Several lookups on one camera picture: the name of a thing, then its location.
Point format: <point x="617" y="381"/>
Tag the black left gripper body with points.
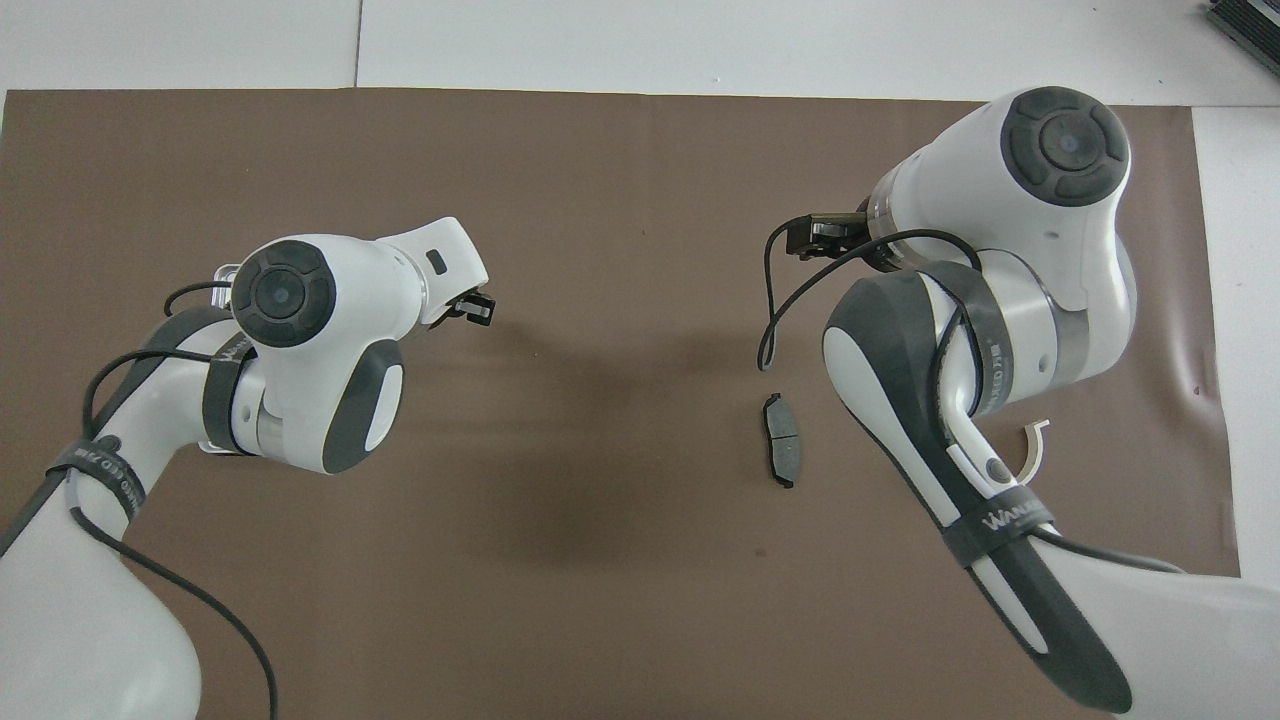
<point x="452" y="306"/>

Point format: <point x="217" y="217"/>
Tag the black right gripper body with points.
<point x="825" y="235"/>

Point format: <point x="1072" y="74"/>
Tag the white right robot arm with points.
<point x="1000" y="200"/>

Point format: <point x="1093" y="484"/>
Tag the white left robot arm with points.
<point x="60" y="620"/>

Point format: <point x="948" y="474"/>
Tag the silver ribbed metal tray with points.
<point x="225" y="273"/>

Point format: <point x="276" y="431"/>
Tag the dark grey brake pad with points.
<point x="782" y="440"/>

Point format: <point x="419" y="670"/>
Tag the brown table mat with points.
<point x="600" y="500"/>

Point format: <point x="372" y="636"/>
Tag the black ribbed device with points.
<point x="1248" y="25"/>

